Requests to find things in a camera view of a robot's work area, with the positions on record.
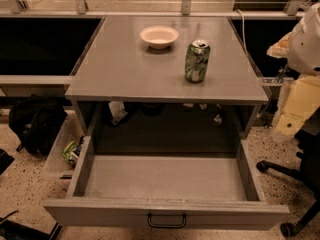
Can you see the green soda can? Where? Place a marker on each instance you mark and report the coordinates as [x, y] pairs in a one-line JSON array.
[[196, 62]]

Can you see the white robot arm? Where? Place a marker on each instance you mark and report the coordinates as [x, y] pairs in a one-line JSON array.
[[298, 100]]

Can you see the grey open top drawer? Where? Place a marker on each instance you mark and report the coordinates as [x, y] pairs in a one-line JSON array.
[[120, 191]]

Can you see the white bowl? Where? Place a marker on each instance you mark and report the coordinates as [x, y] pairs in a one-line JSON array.
[[159, 37]]

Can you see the clear plastic bin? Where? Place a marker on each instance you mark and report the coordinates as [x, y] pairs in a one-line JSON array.
[[56, 165]]

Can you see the green snack packet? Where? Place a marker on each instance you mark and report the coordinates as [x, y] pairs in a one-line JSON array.
[[69, 153]]

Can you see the black backpack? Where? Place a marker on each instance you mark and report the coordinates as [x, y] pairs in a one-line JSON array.
[[36, 121]]

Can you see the metal clamp rod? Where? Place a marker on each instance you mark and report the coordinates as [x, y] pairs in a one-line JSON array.
[[281, 74]]

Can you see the black object floor corner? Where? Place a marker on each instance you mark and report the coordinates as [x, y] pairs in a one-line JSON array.
[[10, 230]]

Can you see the black drawer handle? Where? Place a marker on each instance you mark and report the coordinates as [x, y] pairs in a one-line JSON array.
[[167, 222]]

